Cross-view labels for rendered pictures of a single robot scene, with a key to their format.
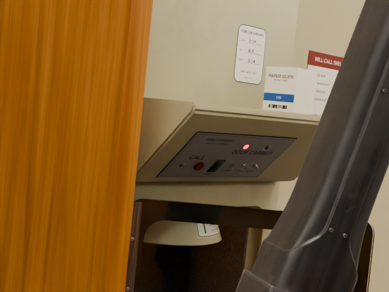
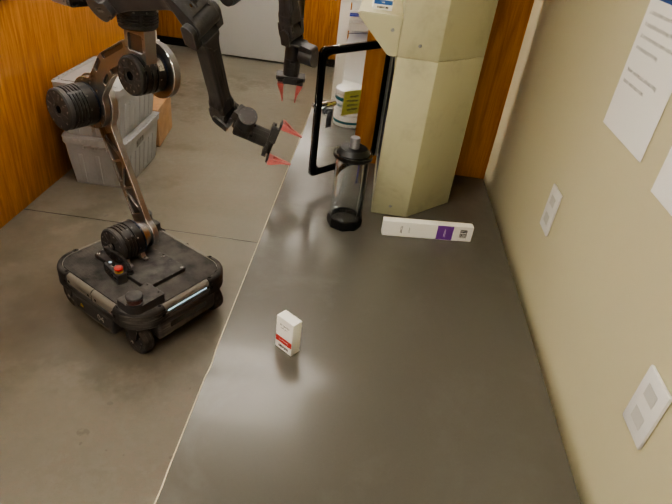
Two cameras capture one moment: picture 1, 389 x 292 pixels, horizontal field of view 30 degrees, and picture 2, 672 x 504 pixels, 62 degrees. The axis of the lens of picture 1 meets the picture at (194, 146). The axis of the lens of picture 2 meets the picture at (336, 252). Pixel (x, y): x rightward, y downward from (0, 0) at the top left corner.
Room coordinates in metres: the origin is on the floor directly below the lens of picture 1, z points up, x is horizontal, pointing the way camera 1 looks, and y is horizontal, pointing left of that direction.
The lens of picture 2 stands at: (2.14, -1.23, 1.77)
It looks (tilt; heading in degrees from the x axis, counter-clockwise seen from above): 33 degrees down; 137
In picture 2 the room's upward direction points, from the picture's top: 8 degrees clockwise
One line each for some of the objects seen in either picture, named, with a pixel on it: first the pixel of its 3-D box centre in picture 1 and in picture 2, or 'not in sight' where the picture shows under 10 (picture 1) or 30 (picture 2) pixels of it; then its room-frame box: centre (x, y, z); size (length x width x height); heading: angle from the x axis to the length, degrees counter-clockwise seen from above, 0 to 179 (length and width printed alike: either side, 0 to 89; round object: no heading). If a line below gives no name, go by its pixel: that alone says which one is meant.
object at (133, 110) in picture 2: not in sight; (110, 97); (-1.38, -0.08, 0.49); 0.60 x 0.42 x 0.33; 136
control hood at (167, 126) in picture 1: (244, 146); (379, 22); (0.94, -0.06, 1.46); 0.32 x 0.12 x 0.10; 136
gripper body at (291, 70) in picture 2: not in sight; (291, 69); (0.52, -0.06, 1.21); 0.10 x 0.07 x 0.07; 53
